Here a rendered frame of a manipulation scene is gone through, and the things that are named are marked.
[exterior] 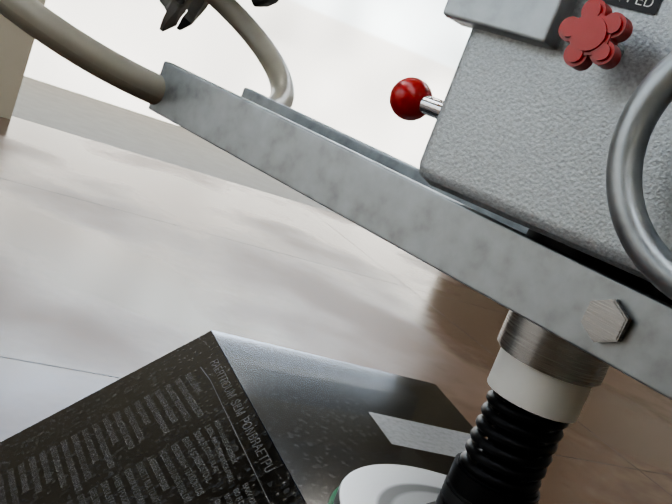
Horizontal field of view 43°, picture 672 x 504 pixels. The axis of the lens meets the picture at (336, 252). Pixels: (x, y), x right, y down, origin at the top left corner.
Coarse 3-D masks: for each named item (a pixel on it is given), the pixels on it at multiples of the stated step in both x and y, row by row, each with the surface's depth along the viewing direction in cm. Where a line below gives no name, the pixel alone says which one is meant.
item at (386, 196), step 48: (192, 96) 80; (240, 96) 77; (240, 144) 75; (288, 144) 72; (336, 144) 69; (336, 192) 68; (384, 192) 65; (432, 192) 62; (432, 240) 62; (480, 240) 60; (528, 240) 57; (480, 288) 59; (528, 288) 57; (576, 288) 55; (624, 288) 53; (576, 336) 55; (624, 336) 53
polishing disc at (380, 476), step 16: (384, 464) 73; (352, 480) 67; (368, 480) 68; (384, 480) 69; (400, 480) 71; (416, 480) 72; (432, 480) 73; (336, 496) 65; (352, 496) 65; (368, 496) 66; (384, 496) 67; (400, 496) 68; (416, 496) 69; (432, 496) 70
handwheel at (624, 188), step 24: (648, 96) 43; (624, 120) 43; (648, 120) 43; (624, 144) 43; (624, 168) 43; (624, 192) 43; (624, 216) 43; (648, 216) 43; (624, 240) 43; (648, 240) 42; (648, 264) 42
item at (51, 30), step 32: (0, 0) 77; (32, 0) 77; (224, 0) 118; (32, 32) 77; (64, 32) 78; (256, 32) 115; (96, 64) 79; (128, 64) 80; (160, 96) 82; (288, 96) 102
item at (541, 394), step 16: (496, 368) 62; (512, 368) 60; (528, 368) 59; (496, 384) 61; (512, 384) 60; (528, 384) 59; (544, 384) 59; (560, 384) 59; (512, 400) 60; (528, 400) 59; (544, 400) 59; (560, 400) 59; (576, 400) 60; (544, 416) 59; (560, 416) 59; (576, 416) 61
